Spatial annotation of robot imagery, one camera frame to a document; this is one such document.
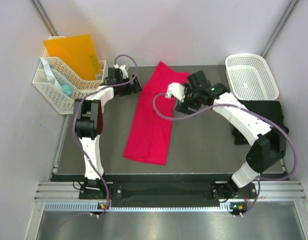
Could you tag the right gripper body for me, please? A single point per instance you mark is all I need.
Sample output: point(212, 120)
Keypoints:
point(191, 100)

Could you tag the grey slotted cable duct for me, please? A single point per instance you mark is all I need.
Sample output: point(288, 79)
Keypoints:
point(98, 207)

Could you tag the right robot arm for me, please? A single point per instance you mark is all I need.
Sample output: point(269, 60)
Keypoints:
point(268, 144)

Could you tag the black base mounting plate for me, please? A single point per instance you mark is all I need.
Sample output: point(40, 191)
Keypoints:
point(156, 191)

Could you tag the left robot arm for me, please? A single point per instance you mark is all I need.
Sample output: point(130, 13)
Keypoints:
point(88, 126)

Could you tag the orange plastic folder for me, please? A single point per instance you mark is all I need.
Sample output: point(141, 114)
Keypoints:
point(78, 52)

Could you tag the black folded t shirt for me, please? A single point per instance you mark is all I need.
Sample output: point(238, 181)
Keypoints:
point(269, 109)

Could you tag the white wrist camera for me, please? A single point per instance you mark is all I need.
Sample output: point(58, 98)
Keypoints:
point(175, 90)
point(123, 71)

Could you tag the teal object in organizer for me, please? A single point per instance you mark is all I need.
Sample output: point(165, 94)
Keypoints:
point(65, 87)

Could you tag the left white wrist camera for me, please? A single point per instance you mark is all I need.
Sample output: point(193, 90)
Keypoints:
point(123, 71)

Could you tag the white plastic basket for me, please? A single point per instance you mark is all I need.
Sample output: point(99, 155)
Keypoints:
point(250, 78)

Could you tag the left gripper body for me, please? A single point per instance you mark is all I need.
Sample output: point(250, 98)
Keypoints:
point(126, 89)

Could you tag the red t shirt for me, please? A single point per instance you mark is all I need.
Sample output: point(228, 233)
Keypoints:
point(150, 134)

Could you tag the white file organizer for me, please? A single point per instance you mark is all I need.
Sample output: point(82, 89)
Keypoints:
point(48, 82)

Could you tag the aluminium frame rail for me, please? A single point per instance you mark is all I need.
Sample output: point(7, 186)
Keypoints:
point(270, 191)

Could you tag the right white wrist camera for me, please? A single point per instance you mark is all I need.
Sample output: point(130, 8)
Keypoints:
point(175, 90)

